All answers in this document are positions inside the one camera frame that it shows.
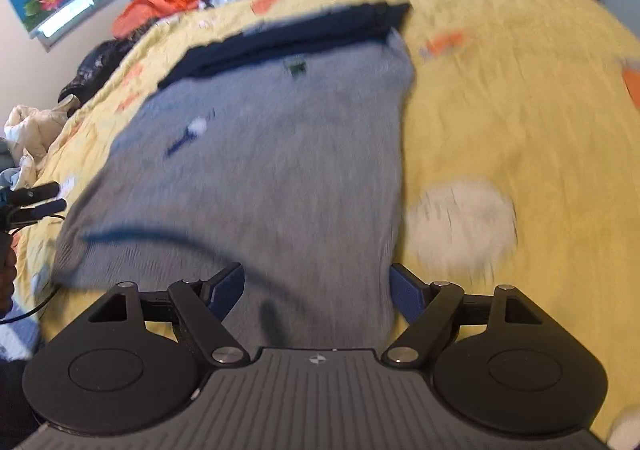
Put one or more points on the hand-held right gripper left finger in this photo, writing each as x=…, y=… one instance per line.
x=227, y=289

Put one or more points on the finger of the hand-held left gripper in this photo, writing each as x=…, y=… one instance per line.
x=37, y=191
x=42, y=210

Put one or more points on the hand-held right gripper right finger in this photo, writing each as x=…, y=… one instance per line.
x=406, y=291

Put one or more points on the grey shirt with navy trim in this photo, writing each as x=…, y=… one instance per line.
x=260, y=170

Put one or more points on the person's left hand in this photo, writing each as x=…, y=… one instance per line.
x=5, y=287

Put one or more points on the cream crumpled garment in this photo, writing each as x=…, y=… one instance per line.
x=35, y=130

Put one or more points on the light blue cloth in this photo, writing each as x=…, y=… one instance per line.
x=17, y=335

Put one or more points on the black jacket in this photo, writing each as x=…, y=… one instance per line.
x=95, y=67

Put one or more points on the window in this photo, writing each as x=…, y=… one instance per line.
x=90, y=0

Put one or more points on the yellow printed blanket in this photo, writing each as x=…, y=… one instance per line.
x=525, y=130

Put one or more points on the orange garment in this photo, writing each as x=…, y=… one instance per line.
x=150, y=10

